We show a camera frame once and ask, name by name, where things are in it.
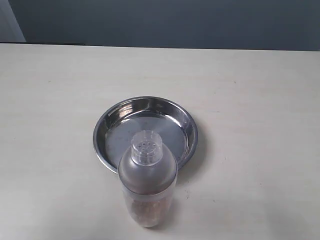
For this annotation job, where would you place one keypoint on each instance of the round stainless steel plate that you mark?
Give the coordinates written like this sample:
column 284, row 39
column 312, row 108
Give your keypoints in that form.
column 115, row 128

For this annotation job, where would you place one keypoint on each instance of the clear plastic shaker bottle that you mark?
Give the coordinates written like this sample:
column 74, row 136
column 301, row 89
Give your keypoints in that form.
column 148, row 173

